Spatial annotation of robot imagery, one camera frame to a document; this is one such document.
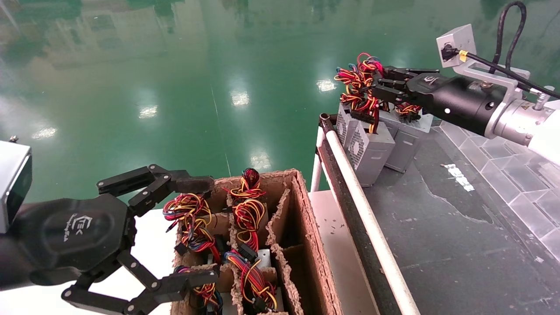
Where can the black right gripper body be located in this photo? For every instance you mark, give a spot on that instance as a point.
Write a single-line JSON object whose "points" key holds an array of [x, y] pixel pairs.
{"points": [[459, 100]]}

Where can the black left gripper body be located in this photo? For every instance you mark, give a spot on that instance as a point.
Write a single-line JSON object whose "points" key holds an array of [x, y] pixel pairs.
{"points": [[70, 236]]}

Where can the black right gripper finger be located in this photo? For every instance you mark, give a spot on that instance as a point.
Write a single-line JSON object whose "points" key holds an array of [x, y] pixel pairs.
{"points": [[391, 92], [400, 72]]}

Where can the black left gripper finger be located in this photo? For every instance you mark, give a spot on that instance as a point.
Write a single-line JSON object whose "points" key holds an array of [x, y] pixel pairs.
{"points": [[192, 183], [192, 280]]}

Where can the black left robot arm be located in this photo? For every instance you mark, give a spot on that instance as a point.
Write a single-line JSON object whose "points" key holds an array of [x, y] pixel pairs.
{"points": [[8, 267]]}

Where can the white tape strip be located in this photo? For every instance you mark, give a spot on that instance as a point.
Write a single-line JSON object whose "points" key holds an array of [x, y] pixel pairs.
{"points": [[457, 175]]}

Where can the transparent plastic divider tray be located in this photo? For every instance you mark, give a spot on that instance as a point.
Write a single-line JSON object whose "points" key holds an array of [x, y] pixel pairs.
{"points": [[525, 205]]}

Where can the brown cardboard divider box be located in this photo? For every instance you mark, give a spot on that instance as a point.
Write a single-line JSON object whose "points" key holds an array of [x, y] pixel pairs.
{"points": [[315, 245]]}

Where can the silver camera mount bracket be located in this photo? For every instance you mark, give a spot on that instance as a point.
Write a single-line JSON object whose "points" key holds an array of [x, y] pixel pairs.
{"points": [[498, 81]]}

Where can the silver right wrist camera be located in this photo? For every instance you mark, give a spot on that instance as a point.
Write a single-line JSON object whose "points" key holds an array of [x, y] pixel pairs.
{"points": [[459, 41]]}

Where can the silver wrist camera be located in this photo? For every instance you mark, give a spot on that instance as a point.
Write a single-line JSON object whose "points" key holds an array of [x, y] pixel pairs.
{"points": [[13, 183], [459, 41]]}

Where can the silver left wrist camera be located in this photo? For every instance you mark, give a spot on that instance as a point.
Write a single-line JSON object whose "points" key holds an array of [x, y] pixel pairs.
{"points": [[13, 183]]}

